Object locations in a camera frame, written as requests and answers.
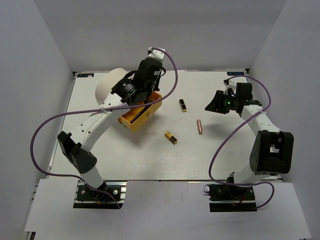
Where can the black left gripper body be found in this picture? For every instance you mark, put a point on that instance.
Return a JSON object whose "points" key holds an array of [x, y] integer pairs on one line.
{"points": [[150, 89]]}

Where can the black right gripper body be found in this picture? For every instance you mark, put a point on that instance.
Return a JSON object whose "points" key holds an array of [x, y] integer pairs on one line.
{"points": [[229, 102]]}

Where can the gold patterned square lipstick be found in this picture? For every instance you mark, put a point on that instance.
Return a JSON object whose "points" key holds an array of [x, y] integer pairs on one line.
{"points": [[170, 137]]}

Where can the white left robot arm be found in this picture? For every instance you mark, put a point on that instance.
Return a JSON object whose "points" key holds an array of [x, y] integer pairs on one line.
{"points": [[126, 97]]}

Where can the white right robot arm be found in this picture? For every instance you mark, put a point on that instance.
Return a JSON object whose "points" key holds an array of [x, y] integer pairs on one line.
{"points": [[272, 150]]}

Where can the blue table logo sticker right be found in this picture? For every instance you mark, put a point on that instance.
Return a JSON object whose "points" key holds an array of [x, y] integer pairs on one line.
{"points": [[235, 73]]}

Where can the blue table logo sticker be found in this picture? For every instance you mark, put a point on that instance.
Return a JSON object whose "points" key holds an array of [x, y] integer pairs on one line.
{"points": [[235, 73], [85, 75]]}

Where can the rose gold lipstick tube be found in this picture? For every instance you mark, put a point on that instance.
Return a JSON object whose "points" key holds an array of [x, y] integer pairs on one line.
{"points": [[199, 127]]}

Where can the black gold square lipstick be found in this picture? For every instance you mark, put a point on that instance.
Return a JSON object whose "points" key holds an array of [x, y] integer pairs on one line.
{"points": [[182, 105]]}

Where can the blue table logo sticker left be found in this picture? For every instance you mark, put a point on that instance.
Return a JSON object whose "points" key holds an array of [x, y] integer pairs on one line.
{"points": [[85, 75]]}

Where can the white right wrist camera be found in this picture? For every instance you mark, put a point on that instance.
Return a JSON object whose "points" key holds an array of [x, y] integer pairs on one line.
{"points": [[230, 87]]}

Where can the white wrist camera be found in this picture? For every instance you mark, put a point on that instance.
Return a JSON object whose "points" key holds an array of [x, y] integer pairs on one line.
{"points": [[230, 87], [156, 54]]}

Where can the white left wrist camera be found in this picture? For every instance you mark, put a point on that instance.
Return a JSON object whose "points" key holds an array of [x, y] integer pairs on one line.
{"points": [[156, 54]]}

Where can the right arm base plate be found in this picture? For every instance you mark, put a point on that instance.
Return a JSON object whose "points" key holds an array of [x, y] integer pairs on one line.
{"points": [[229, 198]]}

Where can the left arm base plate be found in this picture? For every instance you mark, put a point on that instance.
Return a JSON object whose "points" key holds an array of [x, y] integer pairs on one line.
{"points": [[86, 198]]}

